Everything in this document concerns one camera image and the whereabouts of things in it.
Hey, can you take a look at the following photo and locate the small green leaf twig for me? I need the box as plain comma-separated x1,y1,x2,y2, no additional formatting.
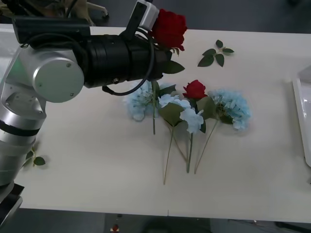
23,145,46,170

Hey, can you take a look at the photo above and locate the pale chair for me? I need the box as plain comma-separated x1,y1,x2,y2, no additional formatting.
80,0,109,25

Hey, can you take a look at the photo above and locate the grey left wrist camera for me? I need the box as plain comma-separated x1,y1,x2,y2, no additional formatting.
125,0,161,38

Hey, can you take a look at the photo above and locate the small red rose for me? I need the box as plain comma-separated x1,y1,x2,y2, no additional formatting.
182,79,217,174

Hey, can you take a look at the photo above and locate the pale blue flower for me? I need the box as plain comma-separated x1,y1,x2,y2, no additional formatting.
194,89,252,175
123,81,188,163
158,94,205,185

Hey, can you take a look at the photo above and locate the large green leaf twig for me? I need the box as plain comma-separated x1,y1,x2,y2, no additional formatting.
197,39,235,68

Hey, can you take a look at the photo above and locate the large red rose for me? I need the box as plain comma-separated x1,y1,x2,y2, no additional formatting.
147,8,188,135

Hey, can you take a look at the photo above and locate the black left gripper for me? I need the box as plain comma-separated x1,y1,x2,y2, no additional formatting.
126,36,173,83

